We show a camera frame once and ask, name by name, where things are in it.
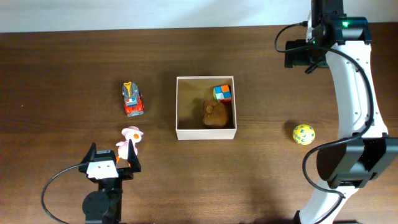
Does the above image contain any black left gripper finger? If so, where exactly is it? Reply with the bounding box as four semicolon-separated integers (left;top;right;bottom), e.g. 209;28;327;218
78;142;96;172
127;139;141;173

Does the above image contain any pink duck toy with hat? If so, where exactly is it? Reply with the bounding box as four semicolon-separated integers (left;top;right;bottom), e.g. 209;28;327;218
116;126;144;163

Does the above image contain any red grey toy truck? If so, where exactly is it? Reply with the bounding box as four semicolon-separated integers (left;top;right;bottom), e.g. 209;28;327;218
122;82;144;117

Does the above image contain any yellow ball with letters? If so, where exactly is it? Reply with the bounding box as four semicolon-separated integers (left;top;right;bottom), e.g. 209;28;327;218
292;124;315;146

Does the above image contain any multicolour puzzle cube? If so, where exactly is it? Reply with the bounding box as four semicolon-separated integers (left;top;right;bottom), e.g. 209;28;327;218
213;85;232;102

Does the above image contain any pink cardboard box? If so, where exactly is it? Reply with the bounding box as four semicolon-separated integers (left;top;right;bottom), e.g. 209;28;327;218
175;76;238;140

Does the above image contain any brown plush capybara toy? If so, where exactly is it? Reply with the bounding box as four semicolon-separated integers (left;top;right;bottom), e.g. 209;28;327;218
202;100;229;129

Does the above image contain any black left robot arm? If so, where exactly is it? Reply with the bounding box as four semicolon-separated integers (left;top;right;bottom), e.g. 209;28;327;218
78;140;141;224

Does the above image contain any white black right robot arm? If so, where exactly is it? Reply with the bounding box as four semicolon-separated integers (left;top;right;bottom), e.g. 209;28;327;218
283;0;397;223

